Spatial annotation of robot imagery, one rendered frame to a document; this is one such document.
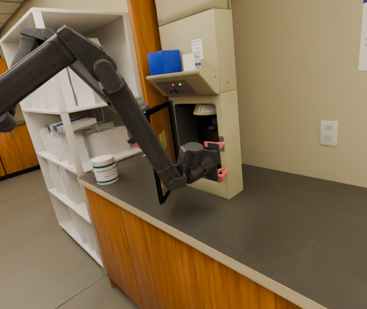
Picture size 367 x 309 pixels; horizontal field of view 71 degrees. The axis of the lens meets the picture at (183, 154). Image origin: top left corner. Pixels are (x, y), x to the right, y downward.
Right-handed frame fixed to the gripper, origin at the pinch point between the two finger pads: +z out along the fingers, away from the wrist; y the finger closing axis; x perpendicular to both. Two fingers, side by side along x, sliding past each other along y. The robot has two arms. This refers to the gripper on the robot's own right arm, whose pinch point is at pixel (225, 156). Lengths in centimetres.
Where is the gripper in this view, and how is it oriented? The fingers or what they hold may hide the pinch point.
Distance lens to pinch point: 94.5
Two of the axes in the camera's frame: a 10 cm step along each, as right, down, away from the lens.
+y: -1.4, -9.4, -3.2
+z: 7.2, -3.2, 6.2
